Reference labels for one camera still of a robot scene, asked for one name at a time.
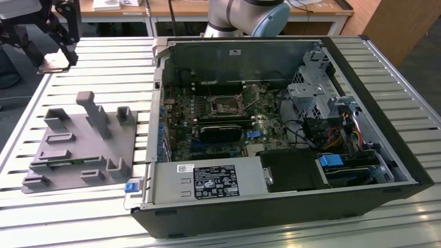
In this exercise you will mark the CPU with silver top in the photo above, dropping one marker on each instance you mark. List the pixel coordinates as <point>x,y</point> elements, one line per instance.
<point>53,64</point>

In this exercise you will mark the white box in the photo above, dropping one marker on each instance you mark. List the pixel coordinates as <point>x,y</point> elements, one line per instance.
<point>106,5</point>

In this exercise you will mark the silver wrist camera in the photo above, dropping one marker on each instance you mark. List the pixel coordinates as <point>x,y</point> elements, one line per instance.
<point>17,9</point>

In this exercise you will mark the white papers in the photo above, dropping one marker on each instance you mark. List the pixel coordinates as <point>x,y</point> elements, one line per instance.
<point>313,2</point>

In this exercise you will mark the blue case latch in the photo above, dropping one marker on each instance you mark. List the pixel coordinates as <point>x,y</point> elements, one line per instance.
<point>130,187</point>

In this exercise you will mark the silver chipset heatsink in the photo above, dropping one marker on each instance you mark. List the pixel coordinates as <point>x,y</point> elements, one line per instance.
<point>254,150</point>

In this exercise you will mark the blue board connector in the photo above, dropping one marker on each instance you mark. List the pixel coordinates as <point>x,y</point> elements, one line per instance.
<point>251,134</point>

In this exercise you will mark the green RAM stick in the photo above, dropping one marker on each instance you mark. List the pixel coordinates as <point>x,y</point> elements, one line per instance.
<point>77,162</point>

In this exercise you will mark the wooden desk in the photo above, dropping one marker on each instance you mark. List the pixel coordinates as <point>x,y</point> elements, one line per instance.
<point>185,7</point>

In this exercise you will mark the black RAM slot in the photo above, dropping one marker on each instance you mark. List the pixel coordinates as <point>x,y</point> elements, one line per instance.
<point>217,89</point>
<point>223,121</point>

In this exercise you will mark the metal locking lever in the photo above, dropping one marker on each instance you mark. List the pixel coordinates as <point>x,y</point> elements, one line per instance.
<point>254,102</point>

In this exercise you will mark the grey plastic parts rack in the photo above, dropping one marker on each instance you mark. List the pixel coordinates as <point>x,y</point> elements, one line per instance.
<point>85,144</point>

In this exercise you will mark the disk bay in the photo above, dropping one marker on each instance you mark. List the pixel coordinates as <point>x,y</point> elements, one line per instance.
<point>354,165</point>

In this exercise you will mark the black plastic shroud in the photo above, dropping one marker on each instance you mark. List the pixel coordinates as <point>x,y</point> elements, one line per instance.
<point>291,170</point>

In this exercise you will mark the wooden cabinet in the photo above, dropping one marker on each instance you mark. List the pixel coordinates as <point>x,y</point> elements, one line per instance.
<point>395,25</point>

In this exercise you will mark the blue disk carrier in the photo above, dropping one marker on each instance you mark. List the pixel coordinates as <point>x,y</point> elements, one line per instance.
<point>330,161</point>

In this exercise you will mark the green motherboard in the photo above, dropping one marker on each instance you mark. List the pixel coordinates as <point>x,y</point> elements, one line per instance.
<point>267,129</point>

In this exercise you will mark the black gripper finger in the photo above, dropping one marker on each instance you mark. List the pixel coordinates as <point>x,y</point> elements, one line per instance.
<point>72,25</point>
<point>34,54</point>

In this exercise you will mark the black open PC case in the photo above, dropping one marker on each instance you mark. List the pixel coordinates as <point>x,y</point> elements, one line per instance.
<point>241,219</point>

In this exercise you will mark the silver power supply box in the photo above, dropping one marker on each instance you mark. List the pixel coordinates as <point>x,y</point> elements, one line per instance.
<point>171,186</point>

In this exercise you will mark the CPU socket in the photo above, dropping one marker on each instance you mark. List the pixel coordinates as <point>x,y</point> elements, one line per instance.
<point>225,106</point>

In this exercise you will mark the silver metal drive cage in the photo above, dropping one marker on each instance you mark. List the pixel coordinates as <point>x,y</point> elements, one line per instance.
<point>306,98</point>

